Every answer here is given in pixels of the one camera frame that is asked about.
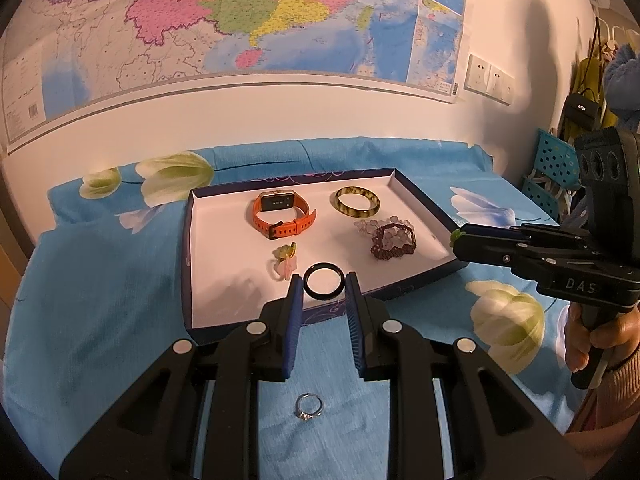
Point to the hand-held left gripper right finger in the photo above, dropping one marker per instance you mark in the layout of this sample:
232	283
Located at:
354	320

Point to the colourful wall map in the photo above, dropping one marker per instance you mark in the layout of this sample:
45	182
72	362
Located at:
200	10

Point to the person's right hand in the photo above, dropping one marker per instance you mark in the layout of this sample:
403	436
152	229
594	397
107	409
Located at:
575	345

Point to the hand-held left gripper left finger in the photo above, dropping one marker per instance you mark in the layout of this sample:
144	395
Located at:
295	320

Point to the amber tortoiseshell bangle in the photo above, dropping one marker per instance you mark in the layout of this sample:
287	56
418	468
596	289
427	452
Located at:
334	205

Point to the white wall socket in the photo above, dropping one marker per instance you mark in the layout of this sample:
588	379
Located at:
496	82
477	74

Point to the black hanging bag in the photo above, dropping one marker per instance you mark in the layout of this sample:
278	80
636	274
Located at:
587	72

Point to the blue fluffy cloth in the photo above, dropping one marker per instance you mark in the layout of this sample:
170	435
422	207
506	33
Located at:
625	75

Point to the person's right forearm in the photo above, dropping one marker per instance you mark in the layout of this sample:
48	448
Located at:
620	400

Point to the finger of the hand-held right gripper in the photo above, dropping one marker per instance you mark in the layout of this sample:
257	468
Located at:
490	231
485	251

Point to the green pink flower charm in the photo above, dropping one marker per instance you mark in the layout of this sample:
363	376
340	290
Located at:
286	260

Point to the black handbag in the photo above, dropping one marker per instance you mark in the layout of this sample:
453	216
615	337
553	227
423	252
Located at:
582	109

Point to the blue perforated plastic basket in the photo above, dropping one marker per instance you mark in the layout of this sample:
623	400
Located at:
550	152

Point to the navy cardboard box tray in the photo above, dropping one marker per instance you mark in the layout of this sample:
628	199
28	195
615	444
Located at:
225	270

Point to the blue floral bedsheet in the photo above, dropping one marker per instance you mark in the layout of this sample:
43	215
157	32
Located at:
100	335

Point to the white wall switch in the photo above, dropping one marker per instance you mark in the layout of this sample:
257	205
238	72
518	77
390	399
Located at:
507	89

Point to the orange smartwatch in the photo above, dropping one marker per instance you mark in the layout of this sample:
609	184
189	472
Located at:
277	203

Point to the white clothes hanger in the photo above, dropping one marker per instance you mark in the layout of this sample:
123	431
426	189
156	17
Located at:
607	45

